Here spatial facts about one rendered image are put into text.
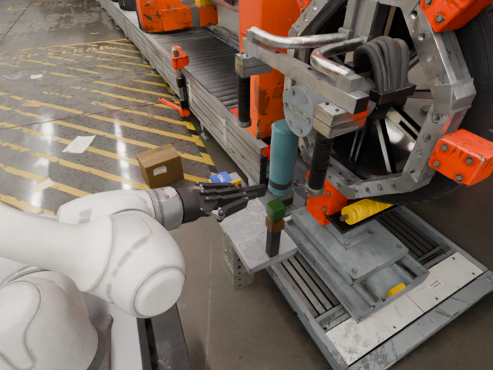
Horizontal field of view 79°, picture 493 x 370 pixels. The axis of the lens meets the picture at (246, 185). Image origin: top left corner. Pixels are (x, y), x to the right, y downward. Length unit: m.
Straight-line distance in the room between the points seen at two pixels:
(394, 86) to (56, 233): 0.57
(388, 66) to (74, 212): 0.59
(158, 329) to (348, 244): 0.76
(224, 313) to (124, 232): 0.96
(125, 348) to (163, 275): 0.49
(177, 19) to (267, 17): 1.99
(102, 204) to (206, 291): 0.91
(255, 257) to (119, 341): 0.41
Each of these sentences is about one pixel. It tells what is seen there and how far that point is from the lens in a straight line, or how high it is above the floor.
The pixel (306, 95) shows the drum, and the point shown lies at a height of 0.91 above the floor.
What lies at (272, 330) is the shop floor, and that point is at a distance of 1.30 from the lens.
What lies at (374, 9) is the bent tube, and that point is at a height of 1.07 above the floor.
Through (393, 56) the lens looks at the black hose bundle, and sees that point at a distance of 0.62.
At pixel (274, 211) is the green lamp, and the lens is 0.75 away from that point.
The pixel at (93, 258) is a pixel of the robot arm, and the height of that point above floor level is 0.89.
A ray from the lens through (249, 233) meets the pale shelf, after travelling 0.97.
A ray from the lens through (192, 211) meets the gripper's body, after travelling 0.61.
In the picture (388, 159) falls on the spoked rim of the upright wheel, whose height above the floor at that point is 0.70.
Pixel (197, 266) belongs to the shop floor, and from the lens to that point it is 1.46.
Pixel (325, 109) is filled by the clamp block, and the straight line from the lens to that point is 0.57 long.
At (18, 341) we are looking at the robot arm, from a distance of 0.69.
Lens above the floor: 1.19
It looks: 41 degrees down
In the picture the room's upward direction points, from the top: straight up
